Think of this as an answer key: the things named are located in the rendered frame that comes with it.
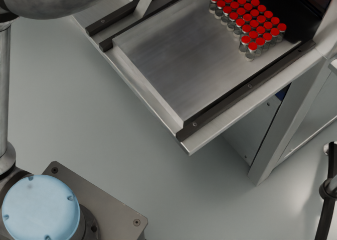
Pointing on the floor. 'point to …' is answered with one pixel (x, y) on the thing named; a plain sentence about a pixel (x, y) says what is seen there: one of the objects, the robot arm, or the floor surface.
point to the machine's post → (298, 98)
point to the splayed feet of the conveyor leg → (325, 218)
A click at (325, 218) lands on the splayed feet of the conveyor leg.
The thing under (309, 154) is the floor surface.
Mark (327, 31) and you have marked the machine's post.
